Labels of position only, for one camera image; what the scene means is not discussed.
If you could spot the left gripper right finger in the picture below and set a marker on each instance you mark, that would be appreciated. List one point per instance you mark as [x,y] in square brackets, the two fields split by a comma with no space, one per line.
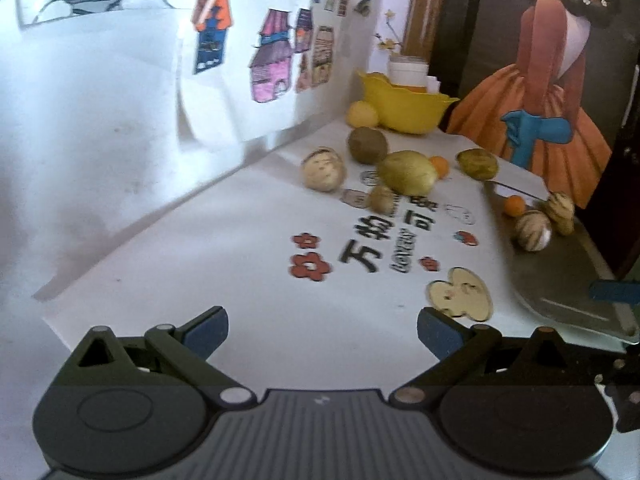
[459,351]

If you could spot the white printed table mat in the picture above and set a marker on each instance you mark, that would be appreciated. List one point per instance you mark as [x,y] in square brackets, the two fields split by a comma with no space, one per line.
[320,294]

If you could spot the yellow plastic bowl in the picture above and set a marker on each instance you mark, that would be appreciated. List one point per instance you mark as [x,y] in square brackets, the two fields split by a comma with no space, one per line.
[402,109]

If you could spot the brown kiwi with sticker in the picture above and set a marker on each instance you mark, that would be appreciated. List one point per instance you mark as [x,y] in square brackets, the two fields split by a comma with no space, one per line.
[367,145]

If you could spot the small orange tangerine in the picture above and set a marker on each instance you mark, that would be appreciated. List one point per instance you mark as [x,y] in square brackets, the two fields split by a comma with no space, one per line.
[441,165]

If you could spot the spotted green-brown pear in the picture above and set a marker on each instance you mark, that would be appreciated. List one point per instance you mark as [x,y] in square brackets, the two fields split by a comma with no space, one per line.
[478,164]

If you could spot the yellow lemon by bowl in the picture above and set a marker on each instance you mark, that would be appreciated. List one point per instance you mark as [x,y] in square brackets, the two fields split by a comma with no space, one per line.
[362,114]

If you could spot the large green pear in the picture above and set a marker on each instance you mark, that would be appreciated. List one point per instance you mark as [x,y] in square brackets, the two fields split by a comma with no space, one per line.
[408,173]

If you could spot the orange dress girl poster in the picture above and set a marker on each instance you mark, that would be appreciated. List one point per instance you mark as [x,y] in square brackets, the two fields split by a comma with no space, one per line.
[530,112]

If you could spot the small brown fruit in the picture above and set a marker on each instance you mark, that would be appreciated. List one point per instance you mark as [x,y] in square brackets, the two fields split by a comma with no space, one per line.
[382,200]

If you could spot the round striped melon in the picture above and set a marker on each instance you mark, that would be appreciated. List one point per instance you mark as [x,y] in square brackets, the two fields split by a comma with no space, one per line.
[323,170]
[533,231]

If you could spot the yellow flower sprig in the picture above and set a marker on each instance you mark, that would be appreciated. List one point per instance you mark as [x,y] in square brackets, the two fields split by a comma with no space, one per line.
[391,44]

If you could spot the white cup in bowl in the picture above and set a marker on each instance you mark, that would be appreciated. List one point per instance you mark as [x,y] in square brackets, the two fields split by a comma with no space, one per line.
[407,71]

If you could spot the house drawings paper poster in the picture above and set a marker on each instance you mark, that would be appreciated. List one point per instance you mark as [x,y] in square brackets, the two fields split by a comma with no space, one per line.
[251,68]

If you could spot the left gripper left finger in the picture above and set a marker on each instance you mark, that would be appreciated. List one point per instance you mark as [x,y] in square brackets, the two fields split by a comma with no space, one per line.
[185,351]

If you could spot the large striped pepino melon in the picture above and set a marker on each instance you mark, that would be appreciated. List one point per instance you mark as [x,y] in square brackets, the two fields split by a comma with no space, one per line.
[561,209]

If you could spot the metal tray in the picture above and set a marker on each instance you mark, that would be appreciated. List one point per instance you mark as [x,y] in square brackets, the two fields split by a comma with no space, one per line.
[554,283]

